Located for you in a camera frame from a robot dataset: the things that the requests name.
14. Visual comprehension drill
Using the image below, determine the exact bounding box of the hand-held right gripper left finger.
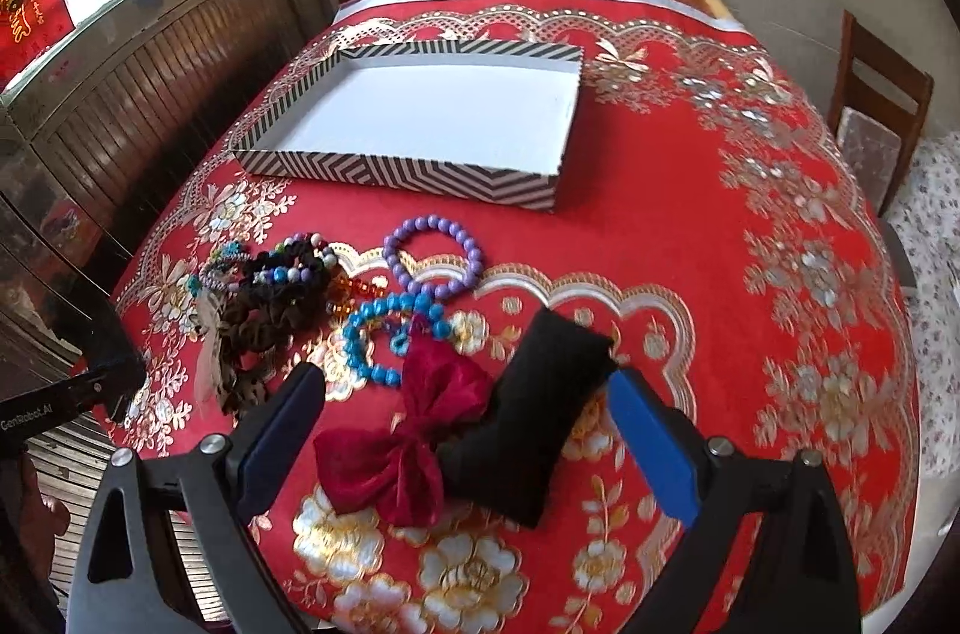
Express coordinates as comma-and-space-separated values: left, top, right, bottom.
64, 362, 327, 634

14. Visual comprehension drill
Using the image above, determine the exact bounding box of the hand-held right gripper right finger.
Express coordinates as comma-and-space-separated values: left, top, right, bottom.
606, 370, 863, 634

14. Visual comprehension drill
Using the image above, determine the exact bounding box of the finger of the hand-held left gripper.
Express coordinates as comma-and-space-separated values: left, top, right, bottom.
73, 302, 149, 423

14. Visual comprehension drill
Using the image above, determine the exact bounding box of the leopard print scrunchie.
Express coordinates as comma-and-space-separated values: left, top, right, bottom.
217, 281, 332, 416

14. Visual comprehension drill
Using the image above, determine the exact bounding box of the beige feather hair clip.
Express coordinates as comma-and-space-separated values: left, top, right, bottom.
191, 289, 235, 411

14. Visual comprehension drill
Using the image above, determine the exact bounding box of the blue bead bracelet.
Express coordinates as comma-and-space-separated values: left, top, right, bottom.
342, 293, 455, 384

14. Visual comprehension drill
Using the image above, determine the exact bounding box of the black bead bracelet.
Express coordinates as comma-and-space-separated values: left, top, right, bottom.
247, 248, 336, 314

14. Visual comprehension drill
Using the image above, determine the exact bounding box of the black fabric pouch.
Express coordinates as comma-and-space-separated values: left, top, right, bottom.
435, 306, 620, 530

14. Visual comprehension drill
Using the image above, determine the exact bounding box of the red velvet bow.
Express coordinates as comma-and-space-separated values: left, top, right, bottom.
313, 313, 496, 528

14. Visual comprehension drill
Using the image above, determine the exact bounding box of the green bead bracelet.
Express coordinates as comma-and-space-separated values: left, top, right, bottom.
202, 240, 254, 275

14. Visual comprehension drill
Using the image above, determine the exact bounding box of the purple bead bracelet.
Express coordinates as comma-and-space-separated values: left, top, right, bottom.
383, 216, 486, 302

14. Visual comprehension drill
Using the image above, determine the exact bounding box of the striped cardboard box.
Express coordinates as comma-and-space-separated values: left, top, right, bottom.
229, 40, 586, 214

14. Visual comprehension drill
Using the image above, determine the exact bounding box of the red floral tablecloth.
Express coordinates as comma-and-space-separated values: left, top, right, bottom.
105, 0, 922, 634

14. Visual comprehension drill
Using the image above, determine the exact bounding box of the floral cloth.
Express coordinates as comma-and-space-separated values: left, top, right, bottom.
883, 130, 960, 519

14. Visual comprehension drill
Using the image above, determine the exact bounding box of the wooden door with window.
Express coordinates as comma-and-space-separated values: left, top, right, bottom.
0, 0, 370, 342

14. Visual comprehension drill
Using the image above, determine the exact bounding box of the red paper poster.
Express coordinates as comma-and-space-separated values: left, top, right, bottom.
0, 0, 77, 89

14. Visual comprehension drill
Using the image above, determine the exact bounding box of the wooden chair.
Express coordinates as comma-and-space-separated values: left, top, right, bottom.
827, 10, 935, 217

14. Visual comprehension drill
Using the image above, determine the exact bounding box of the orange crystal bracelet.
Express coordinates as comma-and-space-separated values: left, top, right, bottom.
330, 263, 391, 314

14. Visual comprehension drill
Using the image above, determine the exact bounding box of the multicolour bead bracelet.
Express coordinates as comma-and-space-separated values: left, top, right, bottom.
261, 233, 341, 288

